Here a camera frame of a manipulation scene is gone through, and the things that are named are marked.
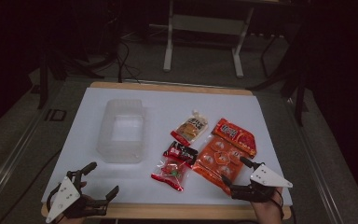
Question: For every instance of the black and red snack packet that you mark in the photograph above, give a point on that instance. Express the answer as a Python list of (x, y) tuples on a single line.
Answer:
[(174, 168)]

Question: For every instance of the black floor bracket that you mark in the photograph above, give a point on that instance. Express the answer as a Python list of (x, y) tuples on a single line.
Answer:
[(56, 115)]

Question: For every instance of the aluminium floor rail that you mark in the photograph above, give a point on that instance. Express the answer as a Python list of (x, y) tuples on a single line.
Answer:
[(317, 168), (9, 161)]

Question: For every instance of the person's left hand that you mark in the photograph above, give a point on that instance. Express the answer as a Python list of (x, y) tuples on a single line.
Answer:
[(83, 186)]

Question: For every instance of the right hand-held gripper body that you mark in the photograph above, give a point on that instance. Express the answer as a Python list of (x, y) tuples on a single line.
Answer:
[(268, 178)]

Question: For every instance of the clear plastic container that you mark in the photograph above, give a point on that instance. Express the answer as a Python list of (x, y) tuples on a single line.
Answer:
[(121, 130)]

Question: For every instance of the black stand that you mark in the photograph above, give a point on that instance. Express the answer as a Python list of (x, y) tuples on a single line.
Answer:
[(300, 93), (43, 81)]

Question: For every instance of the beige snack pouch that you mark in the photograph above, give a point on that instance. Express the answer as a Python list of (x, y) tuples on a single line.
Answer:
[(191, 127)]

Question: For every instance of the person's right hand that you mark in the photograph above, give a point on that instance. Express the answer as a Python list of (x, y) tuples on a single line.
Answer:
[(265, 208)]

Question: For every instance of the large orange snack packet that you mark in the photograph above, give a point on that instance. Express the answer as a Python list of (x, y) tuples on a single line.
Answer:
[(217, 155)]

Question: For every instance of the white table mat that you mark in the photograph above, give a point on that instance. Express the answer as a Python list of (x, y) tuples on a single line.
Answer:
[(155, 102)]

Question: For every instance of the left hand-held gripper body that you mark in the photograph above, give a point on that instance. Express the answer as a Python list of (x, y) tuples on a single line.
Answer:
[(64, 194)]

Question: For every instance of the white-legged desk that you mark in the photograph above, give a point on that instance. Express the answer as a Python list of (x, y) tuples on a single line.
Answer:
[(208, 25)]

